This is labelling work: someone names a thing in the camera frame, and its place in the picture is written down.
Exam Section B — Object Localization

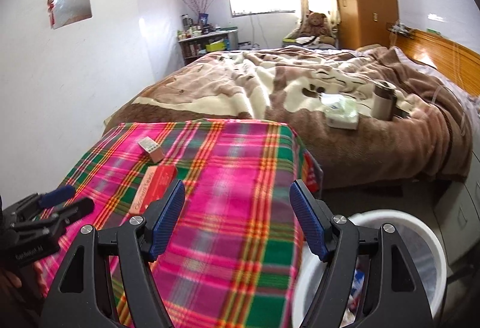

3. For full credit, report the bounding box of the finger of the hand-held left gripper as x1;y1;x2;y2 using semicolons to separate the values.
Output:
13;198;95;235
4;184;76;218

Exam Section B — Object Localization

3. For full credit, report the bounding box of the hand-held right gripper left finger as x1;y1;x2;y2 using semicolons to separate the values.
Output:
39;179;186;328

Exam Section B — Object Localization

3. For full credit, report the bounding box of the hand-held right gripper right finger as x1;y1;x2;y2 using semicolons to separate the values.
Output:
289;179;436;328

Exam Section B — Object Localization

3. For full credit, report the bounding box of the red box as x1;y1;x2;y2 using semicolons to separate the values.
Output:
130;165;178;217

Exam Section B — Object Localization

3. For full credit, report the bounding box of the white round trash bin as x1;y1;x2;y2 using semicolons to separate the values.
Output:
292;211;449;328

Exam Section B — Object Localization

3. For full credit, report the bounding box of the person's left hand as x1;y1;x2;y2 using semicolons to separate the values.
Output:
0;270;23;289

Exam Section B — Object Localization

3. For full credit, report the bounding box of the small white brown box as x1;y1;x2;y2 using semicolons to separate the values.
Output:
138;138;164;164

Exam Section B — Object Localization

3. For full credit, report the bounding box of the pink green plaid cloth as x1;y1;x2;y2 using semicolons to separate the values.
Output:
34;119;319;328

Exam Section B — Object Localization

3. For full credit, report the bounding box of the green white tissue pack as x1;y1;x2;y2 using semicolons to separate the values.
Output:
320;94;361;130

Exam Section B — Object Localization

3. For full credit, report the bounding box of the steel thermos flask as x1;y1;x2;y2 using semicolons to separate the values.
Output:
371;80;397;122

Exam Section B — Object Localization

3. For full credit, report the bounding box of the brown cream bed blanket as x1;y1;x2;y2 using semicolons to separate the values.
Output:
103;46;475;190

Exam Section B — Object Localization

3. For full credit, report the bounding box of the grey drawer dresser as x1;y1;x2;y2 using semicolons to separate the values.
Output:
433;151;480;265

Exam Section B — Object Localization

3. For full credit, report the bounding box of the white shelf unit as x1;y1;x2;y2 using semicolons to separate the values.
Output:
178;28;241;68

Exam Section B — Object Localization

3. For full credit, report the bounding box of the row of bottles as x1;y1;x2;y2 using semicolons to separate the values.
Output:
177;13;226;41

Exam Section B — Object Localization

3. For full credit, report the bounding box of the brown teddy bear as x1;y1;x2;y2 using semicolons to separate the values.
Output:
296;11;336;47

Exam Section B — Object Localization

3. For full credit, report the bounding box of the small grey ornament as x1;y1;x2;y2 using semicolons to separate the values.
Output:
386;22;415;38

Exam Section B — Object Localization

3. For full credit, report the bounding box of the wooden bed headboard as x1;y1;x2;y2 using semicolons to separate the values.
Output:
390;28;480;96

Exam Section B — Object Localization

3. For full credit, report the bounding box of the shiny wall poster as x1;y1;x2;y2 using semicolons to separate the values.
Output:
46;0;93;30

